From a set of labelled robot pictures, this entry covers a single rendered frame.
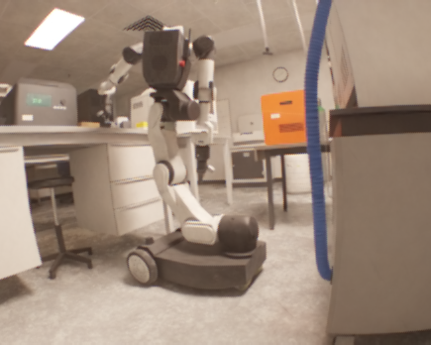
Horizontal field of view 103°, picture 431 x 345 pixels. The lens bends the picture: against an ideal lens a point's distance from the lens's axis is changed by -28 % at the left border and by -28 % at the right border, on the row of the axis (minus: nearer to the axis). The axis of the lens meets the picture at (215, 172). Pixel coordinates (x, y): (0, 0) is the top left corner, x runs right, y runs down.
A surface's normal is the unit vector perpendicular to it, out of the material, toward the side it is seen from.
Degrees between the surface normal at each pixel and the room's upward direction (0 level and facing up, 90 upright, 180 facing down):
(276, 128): 90
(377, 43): 90
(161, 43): 94
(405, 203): 90
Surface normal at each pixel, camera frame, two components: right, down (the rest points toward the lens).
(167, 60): -0.11, 0.40
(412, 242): -0.45, 0.10
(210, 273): -0.17, 0.08
